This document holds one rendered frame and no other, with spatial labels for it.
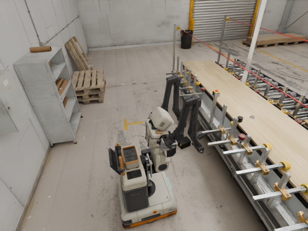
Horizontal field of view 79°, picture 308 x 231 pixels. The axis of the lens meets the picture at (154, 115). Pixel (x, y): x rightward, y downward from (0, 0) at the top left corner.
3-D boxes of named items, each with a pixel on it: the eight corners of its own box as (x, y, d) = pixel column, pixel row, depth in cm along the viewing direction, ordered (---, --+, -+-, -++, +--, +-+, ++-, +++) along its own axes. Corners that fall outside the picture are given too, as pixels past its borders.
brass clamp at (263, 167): (262, 175, 170) (264, 172, 167) (253, 164, 181) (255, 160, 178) (268, 174, 171) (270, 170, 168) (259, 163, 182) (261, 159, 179)
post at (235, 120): (227, 150, 231) (235, 118, 204) (226, 148, 234) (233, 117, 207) (230, 150, 232) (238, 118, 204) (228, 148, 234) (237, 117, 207)
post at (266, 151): (252, 184, 189) (266, 150, 162) (250, 181, 192) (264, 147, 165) (255, 183, 190) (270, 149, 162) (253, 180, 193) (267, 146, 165)
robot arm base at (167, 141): (161, 136, 175) (165, 145, 165) (167, 131, 173) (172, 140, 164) (167, 141, 180) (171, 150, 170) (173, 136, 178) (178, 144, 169)
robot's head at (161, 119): (153, 128, 173) (164, 116, 169) (148, 115, 190) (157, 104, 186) (164, 133, 181) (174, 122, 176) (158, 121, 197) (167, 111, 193)
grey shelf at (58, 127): (51, 147, 344) (12, 64, 256) (62, 119, 417) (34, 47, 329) (76, 143, 349) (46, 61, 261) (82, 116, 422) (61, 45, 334)
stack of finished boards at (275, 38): (305, 40, 837) (306, 36, 827) (256, 45, 800) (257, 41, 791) (291, 36, 899) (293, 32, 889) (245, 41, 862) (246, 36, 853)
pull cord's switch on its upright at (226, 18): (217, 68, 447) (226, 16, 384) (215, 66, 459) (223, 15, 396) (221, 68, 448) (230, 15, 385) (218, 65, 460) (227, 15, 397)
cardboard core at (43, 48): (29, 48, 294) (49, 46, 298) (30, 46, 301) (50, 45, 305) (30, 53, 299) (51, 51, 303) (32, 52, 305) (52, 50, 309)
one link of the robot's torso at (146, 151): (147, 178, 215) (145, 164, 201) (141, 160, 237) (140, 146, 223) (169, 173, 220) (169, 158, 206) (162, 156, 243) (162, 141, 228)
